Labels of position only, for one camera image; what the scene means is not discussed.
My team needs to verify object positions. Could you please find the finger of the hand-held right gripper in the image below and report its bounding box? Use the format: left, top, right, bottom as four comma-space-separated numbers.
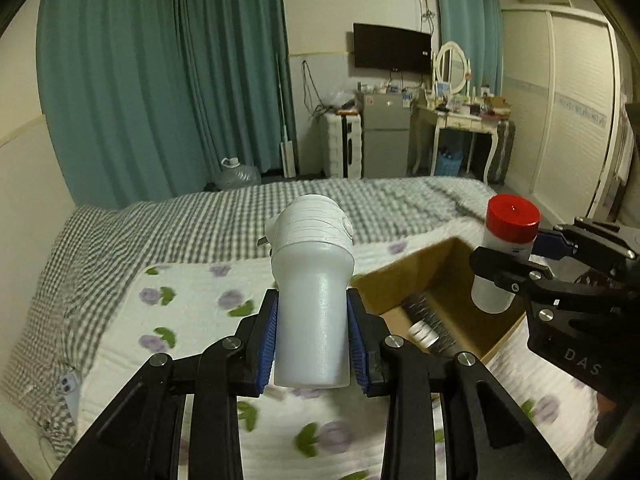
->
534, 216, 640, 263
469, 246, 557, 307

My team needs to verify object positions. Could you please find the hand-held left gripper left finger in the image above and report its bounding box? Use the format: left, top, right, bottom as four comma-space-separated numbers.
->
52, 289, 281, 480

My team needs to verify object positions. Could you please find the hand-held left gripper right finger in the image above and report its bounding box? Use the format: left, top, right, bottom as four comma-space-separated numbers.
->
345, 290, 566, 480

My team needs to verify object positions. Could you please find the white bottle with red cap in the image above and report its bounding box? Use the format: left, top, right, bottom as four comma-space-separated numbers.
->
471, 195, 542, 314

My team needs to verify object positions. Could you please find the white plastic shaker bottle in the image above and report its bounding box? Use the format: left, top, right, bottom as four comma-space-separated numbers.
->
264, 194, 357, 389

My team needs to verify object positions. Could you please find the brown cardboard box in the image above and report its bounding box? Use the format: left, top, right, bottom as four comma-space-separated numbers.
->
352, 236, 531, 368

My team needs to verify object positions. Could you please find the white floral quilt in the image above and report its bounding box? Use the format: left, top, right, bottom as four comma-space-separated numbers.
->
75, 240, 618, 480

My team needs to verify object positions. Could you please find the dark bottle with white cap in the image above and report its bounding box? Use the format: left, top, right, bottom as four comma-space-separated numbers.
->
402, 294, 462, 357

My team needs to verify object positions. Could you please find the dark suitcase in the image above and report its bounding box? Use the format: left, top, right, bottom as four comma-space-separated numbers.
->
487, 120, 517, 185

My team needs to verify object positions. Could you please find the blue plastic basket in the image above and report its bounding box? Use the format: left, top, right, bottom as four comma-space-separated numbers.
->
434, 147, 464, 178

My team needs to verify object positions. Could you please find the white sliding wardrobe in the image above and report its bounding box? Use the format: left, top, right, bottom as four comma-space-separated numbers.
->
500, 4, 627, 222

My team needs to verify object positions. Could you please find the white dressing table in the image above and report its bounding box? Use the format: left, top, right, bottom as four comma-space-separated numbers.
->
410, 100, 512, 182

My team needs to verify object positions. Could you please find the grey checkered bed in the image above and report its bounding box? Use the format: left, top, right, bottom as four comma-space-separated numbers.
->
10, 176, 501, 463

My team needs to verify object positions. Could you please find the clear water jug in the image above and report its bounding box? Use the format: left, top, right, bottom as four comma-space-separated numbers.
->
209, 157, 262, 192

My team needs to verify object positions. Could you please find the grey mini fridge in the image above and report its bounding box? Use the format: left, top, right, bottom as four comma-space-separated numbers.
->
361, 94, 414, 179

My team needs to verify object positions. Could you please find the white flat mop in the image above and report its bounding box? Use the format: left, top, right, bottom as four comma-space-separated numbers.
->
275, 52, 299, 179

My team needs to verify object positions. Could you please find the white storage cabinet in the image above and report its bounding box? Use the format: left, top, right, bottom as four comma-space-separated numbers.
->
320, 110, 363, 179

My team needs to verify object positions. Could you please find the white phone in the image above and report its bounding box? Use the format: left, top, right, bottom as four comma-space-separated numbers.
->
59, 370, 84, 412

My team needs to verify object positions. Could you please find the white oval vanity mirror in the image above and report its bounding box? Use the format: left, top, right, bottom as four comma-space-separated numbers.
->
433, 41, 474, 97

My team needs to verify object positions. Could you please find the clear plastic bag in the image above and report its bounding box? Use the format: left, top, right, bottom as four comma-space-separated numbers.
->
322, 90, 359, 112

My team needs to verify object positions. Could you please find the narrow teal curtain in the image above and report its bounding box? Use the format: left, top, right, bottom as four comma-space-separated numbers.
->
432, 0, 502, 98

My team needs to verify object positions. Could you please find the wide teal curtain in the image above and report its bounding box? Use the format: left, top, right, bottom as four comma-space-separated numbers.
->
36, 0, 301, 211

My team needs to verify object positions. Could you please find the black wall television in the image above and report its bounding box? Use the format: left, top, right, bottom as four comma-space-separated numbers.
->
353, 23, 432, 74

